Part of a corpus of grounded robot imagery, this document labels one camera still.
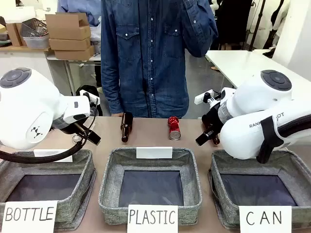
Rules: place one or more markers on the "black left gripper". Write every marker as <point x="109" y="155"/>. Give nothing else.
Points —
<point x="69" y="126"/>

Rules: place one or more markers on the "person left forearm denim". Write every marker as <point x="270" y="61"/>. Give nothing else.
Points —
<point x="201" y="29"/>

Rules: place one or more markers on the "grey fabric basket can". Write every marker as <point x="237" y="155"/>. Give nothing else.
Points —
<point x="218" y="184"/>

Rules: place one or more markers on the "flat cardboard box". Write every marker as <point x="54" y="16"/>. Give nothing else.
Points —
<point x="69" y="44"/>
<point x="73" y="54"/>

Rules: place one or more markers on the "paper sign PLASTIC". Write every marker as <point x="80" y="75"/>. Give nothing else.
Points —
<point x="152" y="218"/>

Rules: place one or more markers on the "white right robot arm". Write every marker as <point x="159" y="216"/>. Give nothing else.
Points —
<point x="255" y="116"/>

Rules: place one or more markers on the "dark mesh bin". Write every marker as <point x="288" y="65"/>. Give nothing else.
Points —
<point x="34" y="28"/>

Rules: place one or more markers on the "person right forearm denim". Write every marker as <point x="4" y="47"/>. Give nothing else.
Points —
<point x="110" y="92"/>

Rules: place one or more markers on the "black stand pole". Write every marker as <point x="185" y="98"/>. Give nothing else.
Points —
<point x="256" y="26"/>

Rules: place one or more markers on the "grey fabric basket plastic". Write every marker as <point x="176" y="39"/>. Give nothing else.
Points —
<point x="189" y="174"/>

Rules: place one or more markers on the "person torso denim shirt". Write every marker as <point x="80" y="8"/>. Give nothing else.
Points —
<point x="145" y="60"/>

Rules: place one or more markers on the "brown glass bottle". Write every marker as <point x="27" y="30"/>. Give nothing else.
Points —
<point x="215" y="140"/>
<point x="126" y="126"/>

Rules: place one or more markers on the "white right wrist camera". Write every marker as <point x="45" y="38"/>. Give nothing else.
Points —
<point x="202" y="98"/>

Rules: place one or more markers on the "background person light shirt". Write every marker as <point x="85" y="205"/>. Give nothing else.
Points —
<point x="80" y="7"/>

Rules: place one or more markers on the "paper sign CAN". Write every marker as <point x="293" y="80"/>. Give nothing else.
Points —
<point x="264" y="218"/>

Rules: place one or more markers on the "clear plastic bin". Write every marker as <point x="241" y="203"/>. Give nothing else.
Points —
<point x="36" y="42"/>

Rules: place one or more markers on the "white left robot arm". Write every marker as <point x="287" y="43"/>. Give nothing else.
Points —
<point x="26" y="109"/>

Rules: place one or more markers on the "paper sign BOTTLE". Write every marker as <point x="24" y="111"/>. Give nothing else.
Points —
<point x="29" y="216"/>

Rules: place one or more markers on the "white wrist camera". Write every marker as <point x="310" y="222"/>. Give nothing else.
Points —
<point x="93" y="95"/>
<point x="202" y="98"/>

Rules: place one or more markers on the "grey fabric basket bottle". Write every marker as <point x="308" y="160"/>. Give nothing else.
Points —
<point x="82" y="174"/>

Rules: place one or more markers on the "person right hand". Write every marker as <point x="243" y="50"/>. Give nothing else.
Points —
<point x="117" y="114"/>

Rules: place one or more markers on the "white cabinet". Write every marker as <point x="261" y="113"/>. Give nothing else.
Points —
<point x="29" y="60"/>

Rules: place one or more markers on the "white card on basket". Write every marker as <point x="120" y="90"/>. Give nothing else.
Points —
<point x="154" y="153"/>
<point x="58" y="159"/>

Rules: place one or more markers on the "small cardboard box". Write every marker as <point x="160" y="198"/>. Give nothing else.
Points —
<point x="13" y="34"/>

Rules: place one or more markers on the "open cardboard box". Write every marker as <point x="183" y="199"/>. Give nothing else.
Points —
<point x="68" y="26"/>

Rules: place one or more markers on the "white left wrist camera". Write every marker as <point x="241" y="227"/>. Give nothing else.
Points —
<point x="93" y="95"/>

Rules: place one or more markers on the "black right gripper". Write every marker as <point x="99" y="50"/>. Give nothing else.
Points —
<point x="213" y="116"/>

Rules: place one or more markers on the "crushed red can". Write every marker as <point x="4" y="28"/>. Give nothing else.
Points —
<point x="174" y="129"/>

